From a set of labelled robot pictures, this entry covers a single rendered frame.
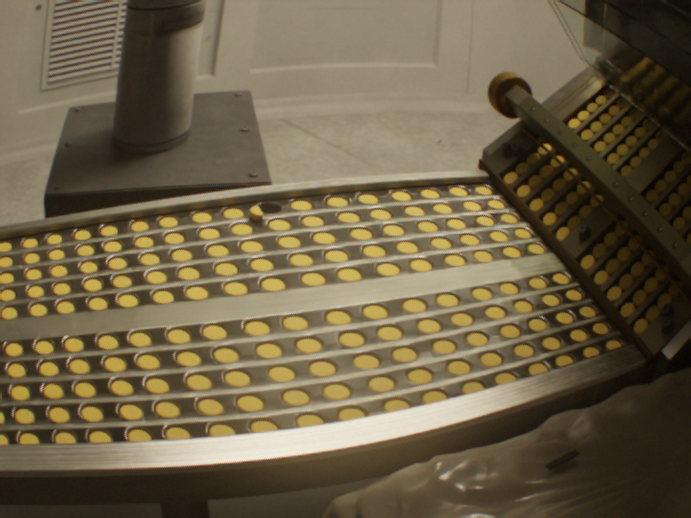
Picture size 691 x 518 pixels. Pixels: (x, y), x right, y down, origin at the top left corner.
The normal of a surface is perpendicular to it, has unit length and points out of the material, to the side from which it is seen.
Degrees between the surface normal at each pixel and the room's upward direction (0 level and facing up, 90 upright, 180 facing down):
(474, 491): 29
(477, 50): 90
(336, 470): 90
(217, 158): 0
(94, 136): 0
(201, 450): 0
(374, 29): 90
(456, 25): 90
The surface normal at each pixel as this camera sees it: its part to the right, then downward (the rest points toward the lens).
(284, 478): 0.35, 0.51
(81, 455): 0.09, -0.85
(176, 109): 0.71, 0.41
